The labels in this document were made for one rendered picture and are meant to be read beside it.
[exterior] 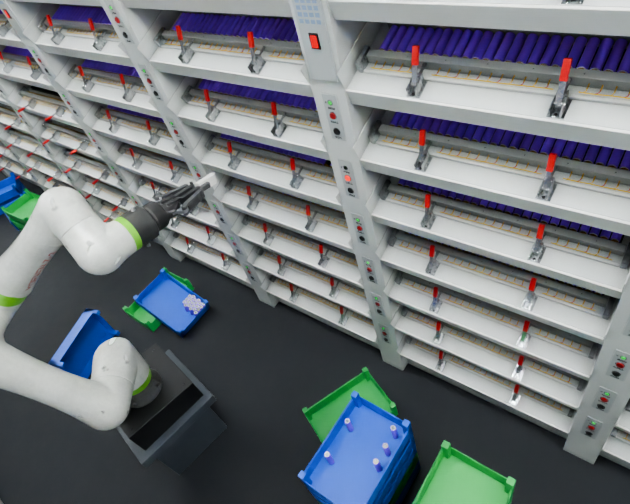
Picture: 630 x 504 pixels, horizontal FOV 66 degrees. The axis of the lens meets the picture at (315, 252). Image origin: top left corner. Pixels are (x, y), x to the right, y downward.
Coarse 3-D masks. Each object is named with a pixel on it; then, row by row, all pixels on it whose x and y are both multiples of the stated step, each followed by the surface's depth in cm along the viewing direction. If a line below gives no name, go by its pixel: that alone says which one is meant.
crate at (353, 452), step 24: (360, 408) 154; (336, 432) 149; (360, 432) 149; (384, 432) 147; (408, 432) 141; (336, 456) 146; (360, 456) 144; (384, 456) 142; (312, 480) 143; (336, 480) 141; (360, 480) 139; (384, 480) 137
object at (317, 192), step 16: (208, 144) 166; (208, 160) 166; (224, 160) 163; (240, 176) 160; (256, 176) 154; (272, 176) 151; (288, 176) 148; (288, 192) 149; (304, 192) 143; (320, 192) 141; (336, 192) 138; (336, 208) 140
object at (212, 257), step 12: (168, 240) 257; (180, 240) 257; (192, 240) 254; (192, 252) 250; (204, 252) 247; (216, 252) 243; (216, 264) 240; (228, 264) 236; (240, 264) 234; (240, 276) 231
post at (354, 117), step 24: (336, 24) 95; (360, 24) 101; (336, 48) 97; (336, 72) 101; (336, 96) 106; (360, 120) 112; (336, 144) 118; (336, 168) 125; (360, 168) 119; (360, 192) 126; (360, 264) 153; (384, 288) 155; (384, 360) 198
